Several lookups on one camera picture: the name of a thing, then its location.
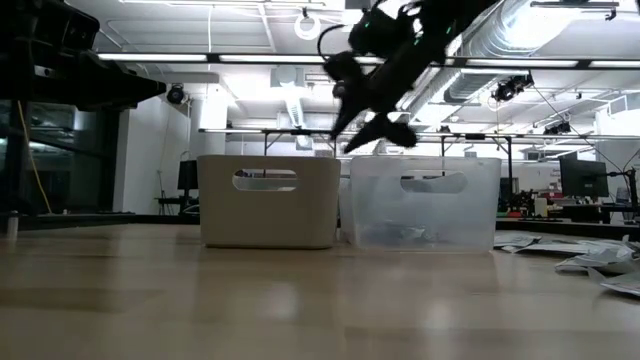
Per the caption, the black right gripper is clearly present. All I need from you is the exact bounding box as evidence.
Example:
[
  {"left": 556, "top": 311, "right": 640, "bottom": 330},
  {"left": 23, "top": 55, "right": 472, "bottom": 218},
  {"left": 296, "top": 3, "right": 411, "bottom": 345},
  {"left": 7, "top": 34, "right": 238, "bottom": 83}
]
[{"left": 323, "top": 29, "right": 451, "bottom": 155}]

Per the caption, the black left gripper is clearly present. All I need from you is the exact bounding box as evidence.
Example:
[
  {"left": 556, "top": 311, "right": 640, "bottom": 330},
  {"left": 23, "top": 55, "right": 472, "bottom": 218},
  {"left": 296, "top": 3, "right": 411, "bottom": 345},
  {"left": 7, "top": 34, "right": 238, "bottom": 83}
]
[{"left": 0, "top": 47, "right": 168, "bottom": 112}]

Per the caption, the black printed white packet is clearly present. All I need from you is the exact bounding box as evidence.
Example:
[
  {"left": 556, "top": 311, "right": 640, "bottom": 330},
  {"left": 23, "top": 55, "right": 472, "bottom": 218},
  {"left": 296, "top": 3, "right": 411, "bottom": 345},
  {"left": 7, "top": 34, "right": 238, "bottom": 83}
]
[{"left": 369, "top": 224, "right": 431, "bottom": 246}]

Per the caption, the black framed table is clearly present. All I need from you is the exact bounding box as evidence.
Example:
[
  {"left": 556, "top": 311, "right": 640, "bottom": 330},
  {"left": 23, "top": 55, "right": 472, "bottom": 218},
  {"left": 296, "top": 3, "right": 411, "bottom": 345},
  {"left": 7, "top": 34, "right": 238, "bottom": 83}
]
[
  {"left": 439, "top": 132, "right": 514, "bottom": 157},
  {"left": 262, "top": 128, "right": 337, "bottom": 154}
]

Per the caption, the black computer monitor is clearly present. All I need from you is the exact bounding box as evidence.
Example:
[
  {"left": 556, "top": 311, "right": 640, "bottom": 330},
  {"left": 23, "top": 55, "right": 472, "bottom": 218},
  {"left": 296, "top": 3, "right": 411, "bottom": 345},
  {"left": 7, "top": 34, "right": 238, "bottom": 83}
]
[
  {"left": 177, "top": 159, "right": 199, "bottom": 191},
  {"left": 559, "top": 158, "right": 610, "bottom": 199}
]

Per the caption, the clear plastic bin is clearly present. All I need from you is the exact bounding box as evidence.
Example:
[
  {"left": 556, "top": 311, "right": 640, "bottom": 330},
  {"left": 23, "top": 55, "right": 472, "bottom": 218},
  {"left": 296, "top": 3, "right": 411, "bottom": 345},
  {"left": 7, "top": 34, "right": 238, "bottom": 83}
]
[{"left": 349, "top": 156, "right": 503, "bottom": 253}]

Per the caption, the dark office desk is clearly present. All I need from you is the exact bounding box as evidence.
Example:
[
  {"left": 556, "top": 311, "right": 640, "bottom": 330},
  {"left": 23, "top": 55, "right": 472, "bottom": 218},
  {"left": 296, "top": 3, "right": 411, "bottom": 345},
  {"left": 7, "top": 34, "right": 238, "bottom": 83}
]
[{"left": 154, "top": 196, "right": 199, "bottom": 216}]

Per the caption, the grey plastic bin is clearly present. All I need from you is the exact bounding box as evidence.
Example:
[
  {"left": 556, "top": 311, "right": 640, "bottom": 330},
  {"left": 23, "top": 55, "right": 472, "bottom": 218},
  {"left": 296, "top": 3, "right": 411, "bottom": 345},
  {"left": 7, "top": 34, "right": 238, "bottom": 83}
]
[{"left": 196, "top": 154, "right": 342, "bottom": 250}]

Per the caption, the white paper packet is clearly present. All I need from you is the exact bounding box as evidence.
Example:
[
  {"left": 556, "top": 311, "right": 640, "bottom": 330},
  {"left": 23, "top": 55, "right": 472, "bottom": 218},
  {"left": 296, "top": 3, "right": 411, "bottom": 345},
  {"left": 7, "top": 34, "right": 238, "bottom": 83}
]
[{"left": 494, "top": 233, "right": 601, "bottom": 255}]

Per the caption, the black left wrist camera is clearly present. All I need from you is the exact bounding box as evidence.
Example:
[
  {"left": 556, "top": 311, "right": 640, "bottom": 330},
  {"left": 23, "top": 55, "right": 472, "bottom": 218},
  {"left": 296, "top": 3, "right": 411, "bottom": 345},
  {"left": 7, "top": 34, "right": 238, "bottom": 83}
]
[{"left": 29, "top": 2, "right": 101, "bottom": 54}]

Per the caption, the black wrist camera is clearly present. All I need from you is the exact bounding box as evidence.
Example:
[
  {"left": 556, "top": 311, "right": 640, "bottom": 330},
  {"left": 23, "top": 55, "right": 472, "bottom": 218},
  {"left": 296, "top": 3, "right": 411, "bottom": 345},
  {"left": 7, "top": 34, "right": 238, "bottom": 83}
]
[
  {"left": 29, "top": 2, "right": 101, "bottom": 54},
  {"left": 348, "top": 7, "right": 416, "bottom": 57}
]

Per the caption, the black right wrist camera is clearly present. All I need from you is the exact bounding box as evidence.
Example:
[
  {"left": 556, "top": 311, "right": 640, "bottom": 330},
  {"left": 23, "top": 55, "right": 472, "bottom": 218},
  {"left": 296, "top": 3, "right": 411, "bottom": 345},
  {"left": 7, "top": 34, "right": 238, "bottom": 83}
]
[{"left": 348, "top": 7, "right": 416, "bottom": 57}]

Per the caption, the black overhead frame bar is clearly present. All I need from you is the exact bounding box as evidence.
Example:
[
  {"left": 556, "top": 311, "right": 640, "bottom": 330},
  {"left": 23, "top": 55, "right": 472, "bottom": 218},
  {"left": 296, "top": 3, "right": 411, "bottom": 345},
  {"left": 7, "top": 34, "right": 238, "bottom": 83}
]
[{"left": 98, "top": 51, "right": 640, "bottom": 71}]

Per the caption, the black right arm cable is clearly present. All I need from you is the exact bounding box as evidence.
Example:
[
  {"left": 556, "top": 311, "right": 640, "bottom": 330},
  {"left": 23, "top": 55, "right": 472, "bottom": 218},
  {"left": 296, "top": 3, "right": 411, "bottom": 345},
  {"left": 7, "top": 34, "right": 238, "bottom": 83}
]
[{"left": 317, "top": 23, "right": 351, "bottom": 64}]

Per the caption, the yellow hanging cable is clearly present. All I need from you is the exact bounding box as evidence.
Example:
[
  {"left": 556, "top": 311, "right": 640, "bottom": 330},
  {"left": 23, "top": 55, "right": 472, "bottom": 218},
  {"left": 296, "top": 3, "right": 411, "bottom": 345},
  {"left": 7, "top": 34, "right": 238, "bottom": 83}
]
[{"left": 16, "top": 99, "right": 54, "bottom": 215}]

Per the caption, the white hanging ring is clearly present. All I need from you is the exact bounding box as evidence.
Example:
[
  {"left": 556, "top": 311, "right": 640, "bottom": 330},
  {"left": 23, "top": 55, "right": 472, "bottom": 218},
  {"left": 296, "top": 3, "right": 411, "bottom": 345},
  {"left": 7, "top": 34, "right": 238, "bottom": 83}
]
[{"left": 293, "top": 9, "right": 323, "bottom": 42}]

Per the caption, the silver ventilation duct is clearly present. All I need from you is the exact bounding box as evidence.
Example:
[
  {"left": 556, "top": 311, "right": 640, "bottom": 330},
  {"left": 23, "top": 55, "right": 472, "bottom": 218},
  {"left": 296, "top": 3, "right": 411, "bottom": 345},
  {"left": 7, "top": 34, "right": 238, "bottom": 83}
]
[{"left": 443, "top": 0, "right": 539, "bottom": 104}]

